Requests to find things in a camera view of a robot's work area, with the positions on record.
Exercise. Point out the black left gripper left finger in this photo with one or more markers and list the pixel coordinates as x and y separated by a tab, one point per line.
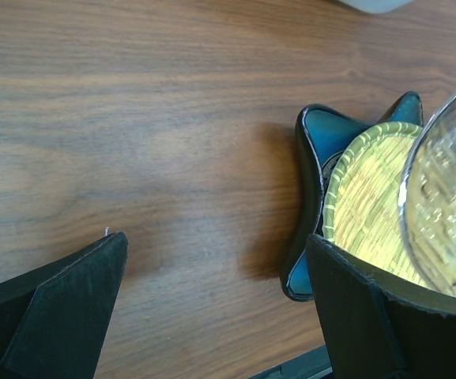
54	319

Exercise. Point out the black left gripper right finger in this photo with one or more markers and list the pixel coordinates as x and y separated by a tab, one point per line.
376	324

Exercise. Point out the yellow woven pattern plate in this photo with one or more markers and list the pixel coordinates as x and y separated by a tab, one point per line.
361	213

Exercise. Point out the clear glass plate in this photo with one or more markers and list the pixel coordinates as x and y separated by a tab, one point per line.
427	201

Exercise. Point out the dark teal star plate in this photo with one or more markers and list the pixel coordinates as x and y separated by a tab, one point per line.
322	135

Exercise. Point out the white plastic bin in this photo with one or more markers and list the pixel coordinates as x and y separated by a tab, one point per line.
375	6

